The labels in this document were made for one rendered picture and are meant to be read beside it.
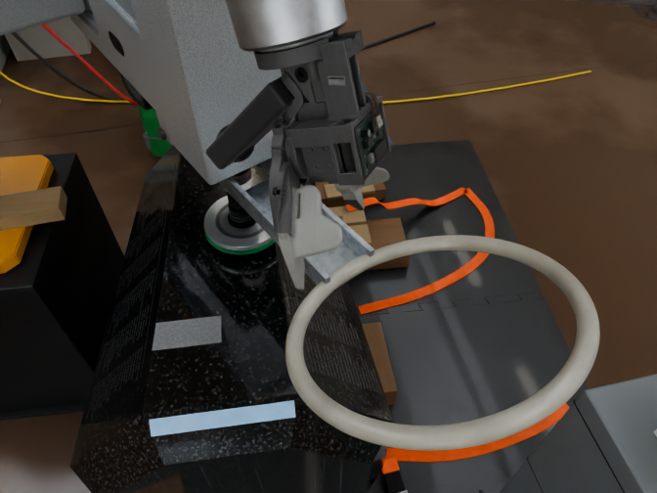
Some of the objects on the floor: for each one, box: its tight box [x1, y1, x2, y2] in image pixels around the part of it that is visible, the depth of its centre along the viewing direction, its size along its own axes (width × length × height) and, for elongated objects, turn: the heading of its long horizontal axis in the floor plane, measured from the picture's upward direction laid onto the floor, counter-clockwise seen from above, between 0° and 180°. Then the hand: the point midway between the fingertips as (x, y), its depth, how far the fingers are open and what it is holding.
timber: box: [362, 322, 397, 405], centre depth 202 cm, size 30×12×12 cm, turn 8°
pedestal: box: [0, 153, 124, 421], centre depth 189 cm, size 66×66×74 cm
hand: (328, 246), depth 53 cm, fingers open, 14 cm apart
